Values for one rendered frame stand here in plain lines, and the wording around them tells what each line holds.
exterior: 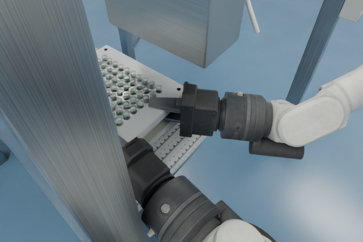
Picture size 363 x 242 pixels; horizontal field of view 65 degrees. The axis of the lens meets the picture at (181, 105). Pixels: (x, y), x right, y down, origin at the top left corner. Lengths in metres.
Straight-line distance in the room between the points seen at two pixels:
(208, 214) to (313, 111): 0.24
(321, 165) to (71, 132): 1.55
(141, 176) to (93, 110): 0.23
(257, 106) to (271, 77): 1.55
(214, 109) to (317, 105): 0.17
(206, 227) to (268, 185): 1.14
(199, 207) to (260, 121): 0.19
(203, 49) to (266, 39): 2.00
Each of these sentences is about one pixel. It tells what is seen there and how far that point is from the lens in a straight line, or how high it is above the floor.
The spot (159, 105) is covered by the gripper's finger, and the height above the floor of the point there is 0.91.
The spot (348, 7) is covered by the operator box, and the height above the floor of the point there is 0.85.
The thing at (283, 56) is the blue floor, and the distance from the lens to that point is 2.27.
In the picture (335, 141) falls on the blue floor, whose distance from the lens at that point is 1.81.
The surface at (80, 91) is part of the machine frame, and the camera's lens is 0.18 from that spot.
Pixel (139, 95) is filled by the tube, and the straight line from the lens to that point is 0.54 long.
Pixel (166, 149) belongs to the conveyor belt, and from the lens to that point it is 0.60.
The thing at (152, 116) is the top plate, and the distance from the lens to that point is 0.51.
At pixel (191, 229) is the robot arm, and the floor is 0.93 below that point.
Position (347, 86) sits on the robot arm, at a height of 0.96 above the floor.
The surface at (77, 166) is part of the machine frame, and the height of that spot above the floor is 1.12.
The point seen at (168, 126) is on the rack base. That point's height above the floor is 0.85.
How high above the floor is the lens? 1.29
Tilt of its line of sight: 47 degrees down
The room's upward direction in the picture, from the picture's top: straight up
